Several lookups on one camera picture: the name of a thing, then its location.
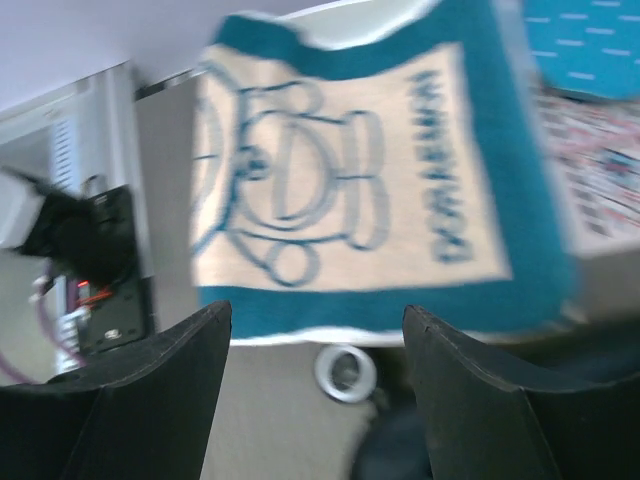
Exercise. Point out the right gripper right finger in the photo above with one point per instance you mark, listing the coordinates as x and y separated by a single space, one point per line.
566 407

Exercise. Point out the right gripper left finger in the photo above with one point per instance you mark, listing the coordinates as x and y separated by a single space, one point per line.
141 411

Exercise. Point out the yellow Pikachu hard suitcase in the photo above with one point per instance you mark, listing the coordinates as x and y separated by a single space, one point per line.
392 445

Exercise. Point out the teal Doraemon towel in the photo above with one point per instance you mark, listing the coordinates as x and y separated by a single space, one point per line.
333 188

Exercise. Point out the white square tray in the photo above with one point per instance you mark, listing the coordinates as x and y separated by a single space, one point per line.
344 24

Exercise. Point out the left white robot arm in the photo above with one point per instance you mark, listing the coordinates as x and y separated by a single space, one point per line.
31 210

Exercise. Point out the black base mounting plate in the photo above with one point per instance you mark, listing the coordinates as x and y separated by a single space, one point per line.
99 249

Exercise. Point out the patterned white placemat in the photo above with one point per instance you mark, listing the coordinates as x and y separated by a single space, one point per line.
595 166

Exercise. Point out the blue polka dot plate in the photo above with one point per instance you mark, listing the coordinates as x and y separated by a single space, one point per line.
586 47

